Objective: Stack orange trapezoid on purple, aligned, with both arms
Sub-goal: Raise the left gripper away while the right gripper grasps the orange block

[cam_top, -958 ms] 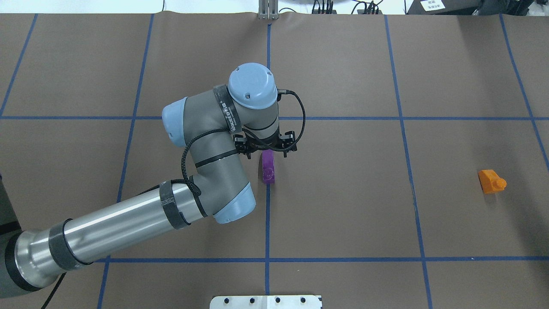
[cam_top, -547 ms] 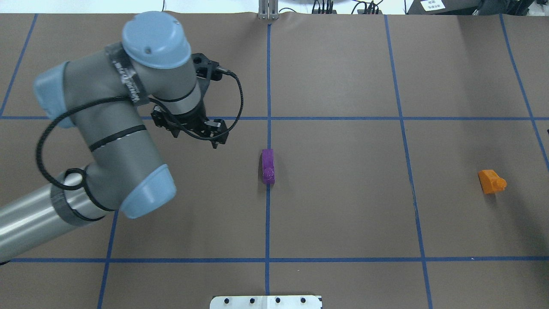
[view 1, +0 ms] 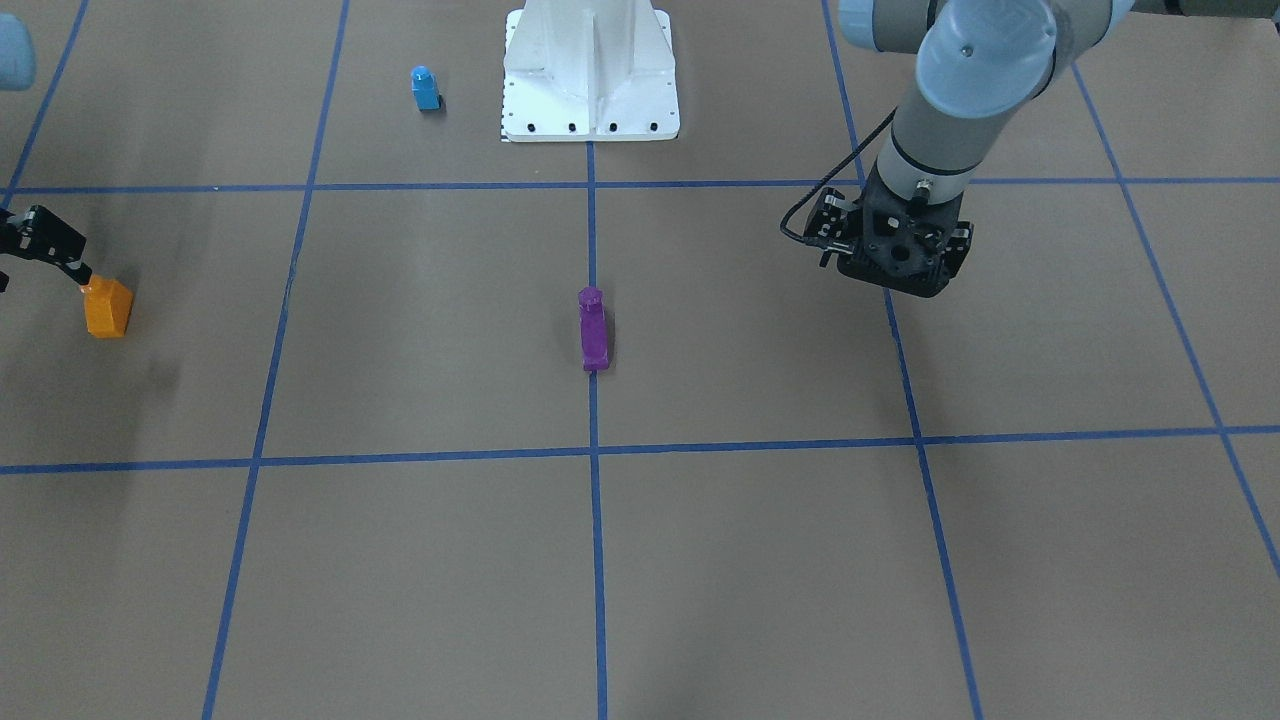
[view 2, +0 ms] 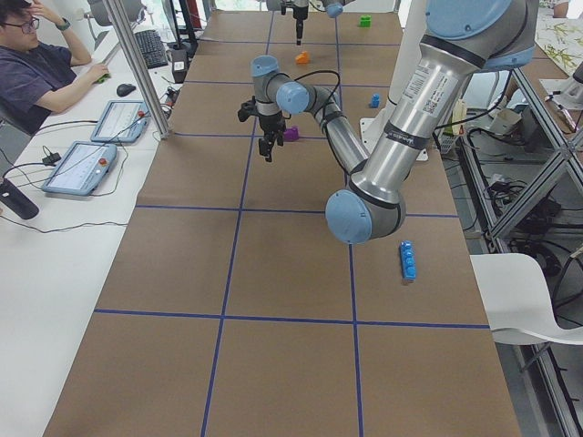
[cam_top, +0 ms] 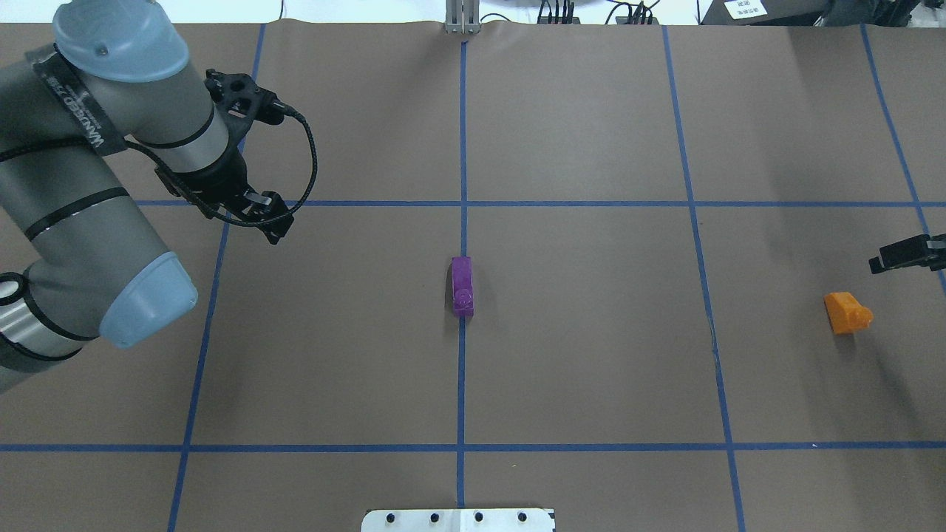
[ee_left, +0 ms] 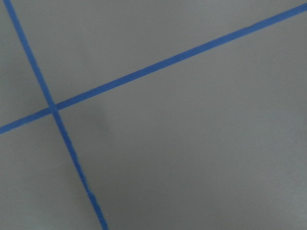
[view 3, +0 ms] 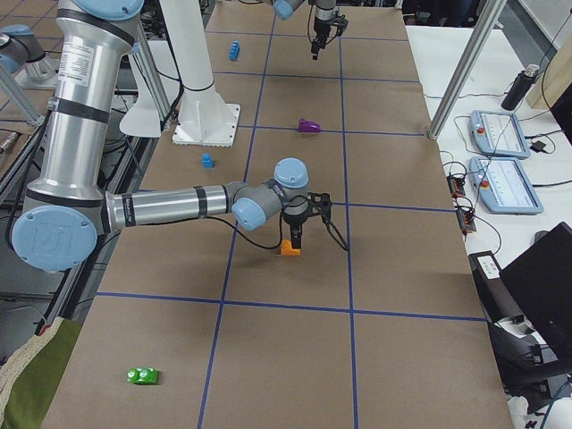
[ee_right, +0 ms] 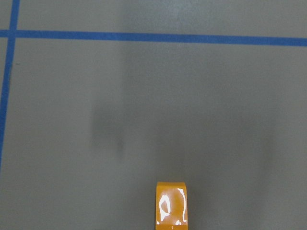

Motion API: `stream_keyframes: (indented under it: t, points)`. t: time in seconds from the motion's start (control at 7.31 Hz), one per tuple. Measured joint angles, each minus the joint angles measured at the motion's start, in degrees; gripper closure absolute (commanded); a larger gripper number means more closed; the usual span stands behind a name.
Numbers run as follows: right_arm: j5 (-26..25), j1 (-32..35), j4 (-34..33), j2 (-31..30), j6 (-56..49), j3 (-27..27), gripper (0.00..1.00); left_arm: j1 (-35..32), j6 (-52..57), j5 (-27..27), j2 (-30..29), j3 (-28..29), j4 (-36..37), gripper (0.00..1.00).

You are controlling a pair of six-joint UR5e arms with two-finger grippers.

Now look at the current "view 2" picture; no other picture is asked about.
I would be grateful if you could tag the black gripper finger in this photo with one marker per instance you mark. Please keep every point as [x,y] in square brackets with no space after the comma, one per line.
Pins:
[277,139]
[264,145]
[301,33]
[298,33]

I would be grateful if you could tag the purple trapezoid block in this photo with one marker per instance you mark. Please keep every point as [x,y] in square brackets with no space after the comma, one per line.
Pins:
[291,134]

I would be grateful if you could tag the orange trapezoid block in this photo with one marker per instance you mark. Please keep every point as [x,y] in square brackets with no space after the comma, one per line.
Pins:
[303,58]

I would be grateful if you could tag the green double block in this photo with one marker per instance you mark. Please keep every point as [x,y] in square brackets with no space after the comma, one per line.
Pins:
[365,21]

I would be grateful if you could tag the small blue block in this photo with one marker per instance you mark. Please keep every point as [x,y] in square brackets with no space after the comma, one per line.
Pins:
[375,101]

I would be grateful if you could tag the far teach pendant tablet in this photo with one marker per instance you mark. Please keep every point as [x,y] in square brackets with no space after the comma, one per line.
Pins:
[122,121]

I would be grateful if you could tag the teach pendant tablet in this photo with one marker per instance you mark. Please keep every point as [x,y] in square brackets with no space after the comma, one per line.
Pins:
[122,121]
[81,169]

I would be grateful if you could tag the black keyboard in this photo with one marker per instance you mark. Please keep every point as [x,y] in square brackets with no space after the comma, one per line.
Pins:
[151,48]

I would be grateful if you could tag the black computer mouse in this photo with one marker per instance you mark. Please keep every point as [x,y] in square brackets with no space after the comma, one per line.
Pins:
[124,90]

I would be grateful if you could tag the long blue block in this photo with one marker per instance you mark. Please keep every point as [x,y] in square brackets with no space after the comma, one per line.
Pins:
[408,262]

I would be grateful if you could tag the near teach pendant tablet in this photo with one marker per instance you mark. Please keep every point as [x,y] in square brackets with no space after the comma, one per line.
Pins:
[81,169]

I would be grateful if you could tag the small black adapter box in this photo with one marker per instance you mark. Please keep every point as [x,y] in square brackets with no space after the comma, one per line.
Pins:
[51,159]

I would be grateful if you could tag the seated person in dark shirt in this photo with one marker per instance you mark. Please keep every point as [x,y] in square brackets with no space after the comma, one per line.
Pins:
[38,79]

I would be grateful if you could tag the white plastic chair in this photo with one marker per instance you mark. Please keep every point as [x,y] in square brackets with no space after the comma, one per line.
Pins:
[517,301]

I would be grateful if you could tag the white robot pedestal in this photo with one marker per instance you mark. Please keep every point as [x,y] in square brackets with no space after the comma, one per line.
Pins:
[407,60]

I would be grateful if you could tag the aluminium frame post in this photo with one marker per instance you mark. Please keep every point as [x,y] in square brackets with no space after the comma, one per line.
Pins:
[119,19]

